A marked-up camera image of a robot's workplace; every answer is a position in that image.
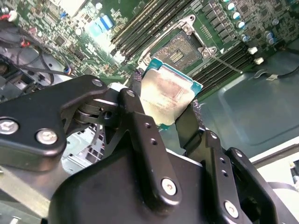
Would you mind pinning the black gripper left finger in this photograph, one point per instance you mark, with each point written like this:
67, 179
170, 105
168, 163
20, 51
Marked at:
150, 154

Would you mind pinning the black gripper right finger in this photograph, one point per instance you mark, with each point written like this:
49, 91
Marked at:
215, 168

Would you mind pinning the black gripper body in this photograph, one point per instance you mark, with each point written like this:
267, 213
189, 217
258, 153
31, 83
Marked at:
105, 198

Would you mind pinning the silver topped CPU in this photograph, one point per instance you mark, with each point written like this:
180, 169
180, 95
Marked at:
163, 93

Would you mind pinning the thin metal locking lever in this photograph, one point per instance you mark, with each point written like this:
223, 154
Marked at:
227, 64

